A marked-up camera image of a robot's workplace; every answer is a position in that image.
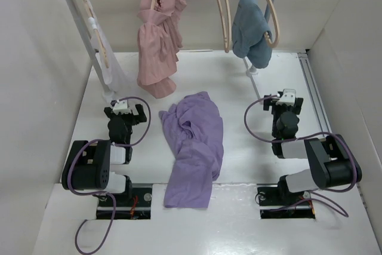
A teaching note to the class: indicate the aluminium rail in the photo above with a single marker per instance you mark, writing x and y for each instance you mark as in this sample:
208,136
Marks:
321,122

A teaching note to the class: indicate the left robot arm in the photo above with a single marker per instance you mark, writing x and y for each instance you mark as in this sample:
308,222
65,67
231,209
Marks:
88,163

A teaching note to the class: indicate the beige plastic hanger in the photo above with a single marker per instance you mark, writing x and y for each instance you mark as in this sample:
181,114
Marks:
225,17

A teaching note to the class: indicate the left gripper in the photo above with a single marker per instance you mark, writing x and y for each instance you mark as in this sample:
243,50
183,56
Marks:
109,112

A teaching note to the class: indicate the white sheer garment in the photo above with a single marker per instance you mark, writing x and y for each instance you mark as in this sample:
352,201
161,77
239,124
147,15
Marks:
114,77

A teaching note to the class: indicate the pink ruffled dress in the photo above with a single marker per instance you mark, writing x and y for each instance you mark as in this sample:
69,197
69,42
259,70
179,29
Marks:
159,41

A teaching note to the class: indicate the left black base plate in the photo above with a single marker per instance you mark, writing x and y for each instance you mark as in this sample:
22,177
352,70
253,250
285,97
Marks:
128,207

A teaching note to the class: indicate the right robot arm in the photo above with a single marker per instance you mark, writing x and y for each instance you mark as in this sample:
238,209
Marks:
331,163

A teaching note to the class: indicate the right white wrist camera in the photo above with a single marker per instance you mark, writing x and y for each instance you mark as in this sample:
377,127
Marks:
286,97

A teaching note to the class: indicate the purple t shirt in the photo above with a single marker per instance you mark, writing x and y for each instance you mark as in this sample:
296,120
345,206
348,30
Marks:
193,129

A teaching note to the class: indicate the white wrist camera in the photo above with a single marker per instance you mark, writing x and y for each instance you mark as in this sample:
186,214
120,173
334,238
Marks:
286,97
121,107

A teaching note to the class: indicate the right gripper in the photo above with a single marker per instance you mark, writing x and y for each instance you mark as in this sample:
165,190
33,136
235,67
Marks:
271,101

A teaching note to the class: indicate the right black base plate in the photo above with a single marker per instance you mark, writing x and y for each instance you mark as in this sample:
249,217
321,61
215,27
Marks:
273,205

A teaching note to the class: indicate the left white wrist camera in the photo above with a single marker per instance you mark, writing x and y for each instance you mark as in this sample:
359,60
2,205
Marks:
121,107

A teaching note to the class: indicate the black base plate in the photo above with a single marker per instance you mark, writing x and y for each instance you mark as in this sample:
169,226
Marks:
128,207
273,205

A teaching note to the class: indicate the blue denim shirt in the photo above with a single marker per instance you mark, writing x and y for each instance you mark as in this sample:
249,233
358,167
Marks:
248,29

